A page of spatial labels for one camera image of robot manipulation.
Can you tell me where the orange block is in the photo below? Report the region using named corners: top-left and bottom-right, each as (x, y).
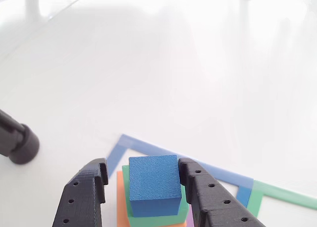
top-left (116, 170), bottom-right (188, 227)

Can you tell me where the green square frame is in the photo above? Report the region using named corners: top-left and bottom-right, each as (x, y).
top-left (247, 179), bottom-right (317, 219)

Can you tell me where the black camera tripod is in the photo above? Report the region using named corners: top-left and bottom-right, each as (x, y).
top-left (0, 109), bottom-right (40, 165)

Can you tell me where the green cube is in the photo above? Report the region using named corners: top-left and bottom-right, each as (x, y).
top-left (121, 164), bottom-right (189, 227)

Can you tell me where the small blue cube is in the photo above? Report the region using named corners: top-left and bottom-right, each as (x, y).
top-left (128, 154), bottom-right (183, 218)

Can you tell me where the purple block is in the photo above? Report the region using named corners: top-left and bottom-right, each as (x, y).
top-left (185, 211), bottom-right (195, 227)

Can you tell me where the blue square frame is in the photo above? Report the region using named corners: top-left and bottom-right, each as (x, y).
top-left (105, 134), bottom-right (255, 209)

